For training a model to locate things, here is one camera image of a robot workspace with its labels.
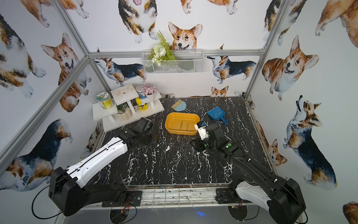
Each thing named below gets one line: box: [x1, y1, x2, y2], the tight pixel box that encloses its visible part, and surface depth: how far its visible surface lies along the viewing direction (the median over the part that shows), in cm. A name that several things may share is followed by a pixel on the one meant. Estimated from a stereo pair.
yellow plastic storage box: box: [165, 112, 200, 136], surface depth 107 cm
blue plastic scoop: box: [206, 105, 228, 125], surface depth 115 cm
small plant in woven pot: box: [117, 103, 133, 121], surface depth 106 cm
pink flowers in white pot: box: [140, 83, 159, 101], surface depth 95 cm
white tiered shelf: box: [92, 84, 165, 133], surface depth 102 cm
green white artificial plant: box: [147, 30, 178, 67], surface depth 82 cm
